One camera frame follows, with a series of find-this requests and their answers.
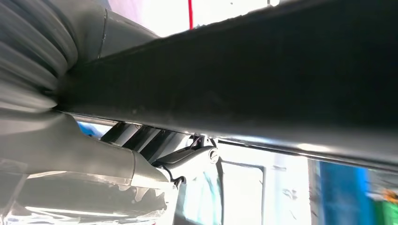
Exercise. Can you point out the green plastic crate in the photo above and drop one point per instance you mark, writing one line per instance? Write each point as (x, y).
(387, 214)

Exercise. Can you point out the red barrier belt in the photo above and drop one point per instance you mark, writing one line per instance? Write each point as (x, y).
(190, 14)

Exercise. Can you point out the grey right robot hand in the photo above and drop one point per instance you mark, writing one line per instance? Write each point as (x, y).
(77, 170)

